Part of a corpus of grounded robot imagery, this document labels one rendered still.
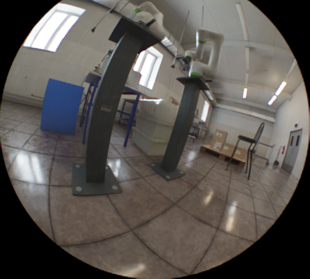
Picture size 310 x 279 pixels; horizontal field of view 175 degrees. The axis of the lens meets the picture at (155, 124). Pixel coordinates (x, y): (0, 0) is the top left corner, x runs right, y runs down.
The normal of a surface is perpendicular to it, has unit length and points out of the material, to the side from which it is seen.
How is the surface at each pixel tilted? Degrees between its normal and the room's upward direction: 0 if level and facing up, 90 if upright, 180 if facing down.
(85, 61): 90
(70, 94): 90
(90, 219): 0
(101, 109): 90
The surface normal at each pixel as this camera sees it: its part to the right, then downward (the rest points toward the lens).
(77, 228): 0.28, -0.96
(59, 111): 0.68, 0.25
